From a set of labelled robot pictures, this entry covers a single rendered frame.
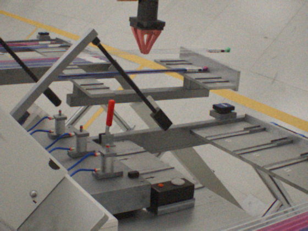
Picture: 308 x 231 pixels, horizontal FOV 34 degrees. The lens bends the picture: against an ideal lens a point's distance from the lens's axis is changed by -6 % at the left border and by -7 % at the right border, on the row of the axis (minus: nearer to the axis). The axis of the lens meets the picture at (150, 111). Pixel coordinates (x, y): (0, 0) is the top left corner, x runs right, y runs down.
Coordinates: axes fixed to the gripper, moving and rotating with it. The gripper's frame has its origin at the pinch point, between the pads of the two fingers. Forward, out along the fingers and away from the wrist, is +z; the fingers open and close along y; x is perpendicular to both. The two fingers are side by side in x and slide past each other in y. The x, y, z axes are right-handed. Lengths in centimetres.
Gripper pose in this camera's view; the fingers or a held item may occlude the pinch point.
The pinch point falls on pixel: (144, 50)
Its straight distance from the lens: 149.3
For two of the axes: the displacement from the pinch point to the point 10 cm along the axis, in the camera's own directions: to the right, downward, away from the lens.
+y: 4.7, 3.0, -8.3
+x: 8.8, -0.8, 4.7
